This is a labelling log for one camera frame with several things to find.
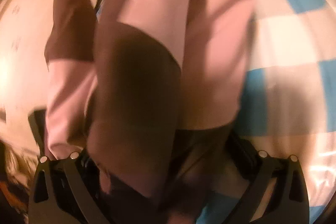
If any pink and brown hooded jacket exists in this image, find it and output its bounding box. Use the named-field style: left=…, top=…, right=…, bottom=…
left=45, top=0, right=254, bottom=223

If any blue white checkered bed cover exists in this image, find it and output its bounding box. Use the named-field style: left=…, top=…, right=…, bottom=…
left=94, top=0, right=336, bottom=224

